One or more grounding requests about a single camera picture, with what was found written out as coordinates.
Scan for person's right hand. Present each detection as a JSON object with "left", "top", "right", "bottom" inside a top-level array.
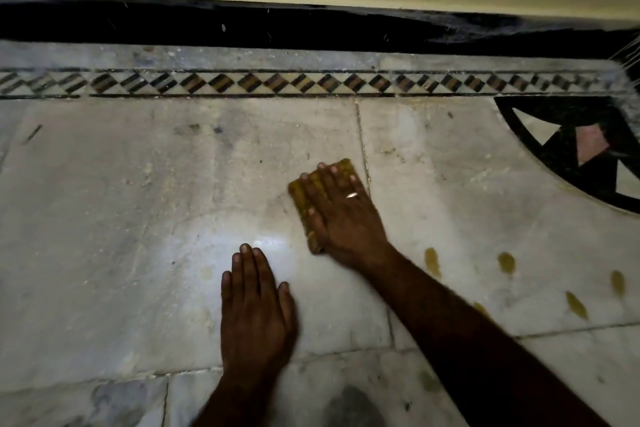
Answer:
[{"left": 298, "top": 162, "right": 397, "bottom": 273}]

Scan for person's left hand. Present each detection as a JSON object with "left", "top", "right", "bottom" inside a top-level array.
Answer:
[{"left": 220, "top": 244, "right": 299, "bottom": 382}]

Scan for yellow cleaning cloth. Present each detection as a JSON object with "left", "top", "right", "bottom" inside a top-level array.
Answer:
[{"left": 287, "top": 157, "right": 371, "bottom": 256}]

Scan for person's left forearm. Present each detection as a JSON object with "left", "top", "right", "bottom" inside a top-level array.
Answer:
[{"left": 192, "top": 373, "right": 283, "bottom": 427}]

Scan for person's right forearm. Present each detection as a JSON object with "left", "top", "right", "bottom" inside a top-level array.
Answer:
[{"left": 361, "top": 244, "right": 612, "bottom": 427}]

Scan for broom bristles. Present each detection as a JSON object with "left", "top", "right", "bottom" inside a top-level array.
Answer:
[{"left": 611, "top": 31, "right": 640, "bottom": 139}]

